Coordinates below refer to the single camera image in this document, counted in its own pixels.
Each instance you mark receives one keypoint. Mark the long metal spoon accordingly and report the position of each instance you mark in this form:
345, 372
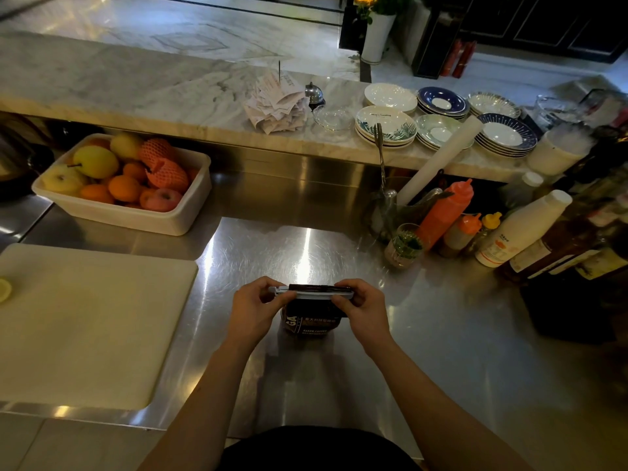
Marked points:
380, 151

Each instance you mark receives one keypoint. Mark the white bucket of ice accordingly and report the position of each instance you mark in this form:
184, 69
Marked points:
559, 149

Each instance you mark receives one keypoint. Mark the person's left forearm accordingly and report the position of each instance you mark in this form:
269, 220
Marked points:
201, 412

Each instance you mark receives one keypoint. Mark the black coffee bag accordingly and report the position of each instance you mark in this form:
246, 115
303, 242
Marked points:
311, 318

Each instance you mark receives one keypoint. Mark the large white plastic bottle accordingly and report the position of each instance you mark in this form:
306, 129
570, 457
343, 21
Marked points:
520, 230

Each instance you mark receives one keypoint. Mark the stack of leaf-print plates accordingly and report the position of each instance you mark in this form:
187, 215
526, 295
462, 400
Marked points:
392, 123

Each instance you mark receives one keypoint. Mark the small white-capped bottle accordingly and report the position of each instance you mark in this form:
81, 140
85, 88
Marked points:
522, 188

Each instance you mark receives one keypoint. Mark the person's black clothing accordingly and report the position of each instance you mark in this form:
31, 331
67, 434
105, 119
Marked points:
319, 451

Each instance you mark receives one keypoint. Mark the small orange-capped squeeze bottle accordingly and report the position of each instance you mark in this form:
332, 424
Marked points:
461, 232

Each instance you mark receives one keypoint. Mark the lemon slice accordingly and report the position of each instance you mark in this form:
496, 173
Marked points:
4, 290

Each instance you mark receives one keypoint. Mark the person's right hand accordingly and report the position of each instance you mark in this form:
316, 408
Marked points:
368, 318

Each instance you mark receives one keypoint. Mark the white vase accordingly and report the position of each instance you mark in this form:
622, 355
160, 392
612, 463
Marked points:
378, 39

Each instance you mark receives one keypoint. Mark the white cutting board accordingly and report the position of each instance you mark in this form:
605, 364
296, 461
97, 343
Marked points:
83, 323

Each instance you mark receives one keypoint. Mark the silver service bell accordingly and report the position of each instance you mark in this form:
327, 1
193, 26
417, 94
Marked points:
314, 94

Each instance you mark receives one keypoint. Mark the dark glass bottle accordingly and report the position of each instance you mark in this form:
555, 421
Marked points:
601, 262

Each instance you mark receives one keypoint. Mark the stack of blue striped plates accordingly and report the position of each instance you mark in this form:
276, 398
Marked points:
508, 134

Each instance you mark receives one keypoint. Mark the person's left thumb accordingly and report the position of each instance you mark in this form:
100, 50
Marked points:
283, 300

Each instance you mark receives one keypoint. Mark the grey patterned plate stack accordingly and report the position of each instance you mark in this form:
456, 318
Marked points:
493, 103

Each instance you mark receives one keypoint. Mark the clear glass pitcher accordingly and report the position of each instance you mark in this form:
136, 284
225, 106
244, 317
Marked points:
557, 110

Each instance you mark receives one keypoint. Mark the person's left hand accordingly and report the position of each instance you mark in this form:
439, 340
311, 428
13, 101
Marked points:
250, 316

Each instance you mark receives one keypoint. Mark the dark cabinet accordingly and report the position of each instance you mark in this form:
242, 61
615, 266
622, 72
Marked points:
539, 24

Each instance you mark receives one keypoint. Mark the black box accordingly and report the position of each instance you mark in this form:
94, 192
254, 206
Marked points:
574, 308

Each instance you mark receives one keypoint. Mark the stack of blue-rimmed saucers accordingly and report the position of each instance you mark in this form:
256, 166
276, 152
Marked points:
443, 101

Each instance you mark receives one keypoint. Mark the glass utensil holder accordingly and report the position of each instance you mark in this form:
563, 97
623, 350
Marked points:
392, 210

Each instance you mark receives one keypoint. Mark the small clear glass bowl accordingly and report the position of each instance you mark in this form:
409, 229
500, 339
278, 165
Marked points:
333, 117

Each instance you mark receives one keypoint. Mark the yellow-capped squeeze bottle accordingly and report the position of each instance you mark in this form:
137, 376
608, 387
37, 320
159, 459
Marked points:
488, 223

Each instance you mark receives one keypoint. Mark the stack of pale green saucers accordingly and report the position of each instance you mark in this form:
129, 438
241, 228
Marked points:
435, 132

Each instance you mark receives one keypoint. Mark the pile of paper receipts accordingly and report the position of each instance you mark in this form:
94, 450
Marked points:
275, 105

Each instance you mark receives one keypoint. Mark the large yellow pear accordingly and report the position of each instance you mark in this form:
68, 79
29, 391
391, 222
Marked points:
95, 161

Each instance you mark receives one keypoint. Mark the white bag sealing clip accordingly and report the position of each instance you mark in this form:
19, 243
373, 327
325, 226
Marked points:
314, 292

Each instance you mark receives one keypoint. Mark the plain white plate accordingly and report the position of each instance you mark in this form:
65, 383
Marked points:
390, 96

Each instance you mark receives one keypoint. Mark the glass jar with green herbs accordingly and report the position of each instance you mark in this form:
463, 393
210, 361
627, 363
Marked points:
403, 247

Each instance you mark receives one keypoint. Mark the dark metal pot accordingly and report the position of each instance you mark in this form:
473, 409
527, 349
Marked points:
22, 156

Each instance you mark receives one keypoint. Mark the white plastic fruit tub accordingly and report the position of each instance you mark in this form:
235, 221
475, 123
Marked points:
147, 218

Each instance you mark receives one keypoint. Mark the pale green apple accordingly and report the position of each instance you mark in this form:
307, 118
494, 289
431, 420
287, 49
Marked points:
63, 180

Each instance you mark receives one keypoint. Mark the small yellow pear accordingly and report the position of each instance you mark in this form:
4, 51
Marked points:
126, 145

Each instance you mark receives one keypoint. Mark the white paper roll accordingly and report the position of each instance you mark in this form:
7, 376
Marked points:
441, 159

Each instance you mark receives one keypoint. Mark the brown syrup bottle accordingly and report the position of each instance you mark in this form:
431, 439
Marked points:
559, 245

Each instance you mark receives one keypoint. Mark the red apple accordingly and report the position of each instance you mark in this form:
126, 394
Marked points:
161, 200

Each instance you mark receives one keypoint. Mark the orange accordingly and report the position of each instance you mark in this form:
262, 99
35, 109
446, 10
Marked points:
125, 188
97, 193
135, 170

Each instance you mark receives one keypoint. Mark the large orange squeeze bottle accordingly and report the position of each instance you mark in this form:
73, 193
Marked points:
444, 213

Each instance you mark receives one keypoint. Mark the fruit in orange foam net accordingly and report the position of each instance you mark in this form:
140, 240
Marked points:
168, 175
157, 151

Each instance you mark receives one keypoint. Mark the person's right thumb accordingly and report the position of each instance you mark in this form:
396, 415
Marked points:
342, 304

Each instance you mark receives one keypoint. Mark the yellow flowers with leaves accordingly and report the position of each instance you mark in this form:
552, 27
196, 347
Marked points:
375, 3

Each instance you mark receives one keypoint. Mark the person's right forearm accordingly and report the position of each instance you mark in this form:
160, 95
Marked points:
441, 416

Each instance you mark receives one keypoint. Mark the red bottle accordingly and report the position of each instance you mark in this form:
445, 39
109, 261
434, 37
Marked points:
464, 59
450, 57

